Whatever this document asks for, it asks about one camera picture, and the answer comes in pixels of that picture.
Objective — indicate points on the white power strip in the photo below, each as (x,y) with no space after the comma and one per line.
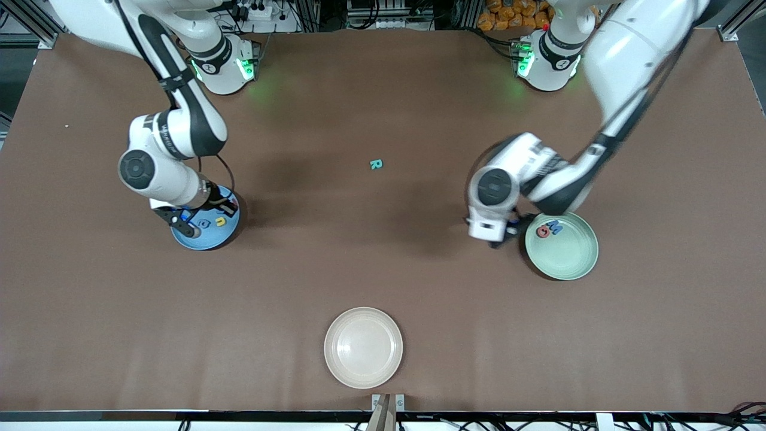
(257,9)

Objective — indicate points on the white equipment box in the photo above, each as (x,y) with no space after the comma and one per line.
(389,23)

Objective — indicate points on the beige plate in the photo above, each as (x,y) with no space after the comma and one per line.
(363,347)

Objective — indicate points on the mint green plate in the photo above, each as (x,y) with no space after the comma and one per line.
(565,257)

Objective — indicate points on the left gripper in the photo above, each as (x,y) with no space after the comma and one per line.
(519,224)

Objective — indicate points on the big blue letter M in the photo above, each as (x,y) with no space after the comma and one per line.
(555,225)

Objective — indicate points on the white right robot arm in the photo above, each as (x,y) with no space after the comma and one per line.
(84,18)

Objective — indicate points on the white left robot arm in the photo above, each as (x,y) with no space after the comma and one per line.
(634,48)

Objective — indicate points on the teal letter R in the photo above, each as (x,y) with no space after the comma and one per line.
(372,164)

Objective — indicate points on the small metal bracket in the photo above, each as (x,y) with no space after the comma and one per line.
(400,402)

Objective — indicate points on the pink letter Q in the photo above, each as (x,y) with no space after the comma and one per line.
(538,230)

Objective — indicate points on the blue plate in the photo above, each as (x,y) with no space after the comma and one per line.
(218,236)

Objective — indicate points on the pile of orange objects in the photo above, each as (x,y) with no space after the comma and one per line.
(508,15)

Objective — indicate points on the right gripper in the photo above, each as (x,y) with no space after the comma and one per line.
(219,203)

